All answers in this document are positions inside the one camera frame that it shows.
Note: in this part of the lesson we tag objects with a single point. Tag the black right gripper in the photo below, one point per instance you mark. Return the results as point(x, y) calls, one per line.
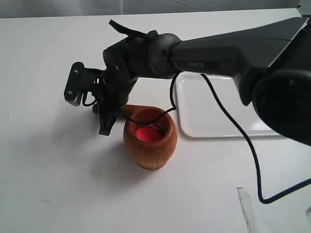
point(125, 61)

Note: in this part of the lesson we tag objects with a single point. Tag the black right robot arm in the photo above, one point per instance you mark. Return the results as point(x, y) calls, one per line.
point(270, 66)

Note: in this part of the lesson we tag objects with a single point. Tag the red object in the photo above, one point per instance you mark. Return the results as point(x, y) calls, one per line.
point(148, 134)

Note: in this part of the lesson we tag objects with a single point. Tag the wooden mortar bowl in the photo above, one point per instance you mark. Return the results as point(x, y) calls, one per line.
point(152, 153)

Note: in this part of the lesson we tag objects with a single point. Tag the white plastic tray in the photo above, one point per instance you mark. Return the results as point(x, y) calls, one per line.
point(201, 117)

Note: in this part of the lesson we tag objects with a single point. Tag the clear tape strip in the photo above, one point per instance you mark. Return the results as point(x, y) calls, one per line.
point(248, 211)

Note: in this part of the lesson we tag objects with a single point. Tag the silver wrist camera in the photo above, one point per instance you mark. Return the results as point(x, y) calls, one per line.
point(82, 81)

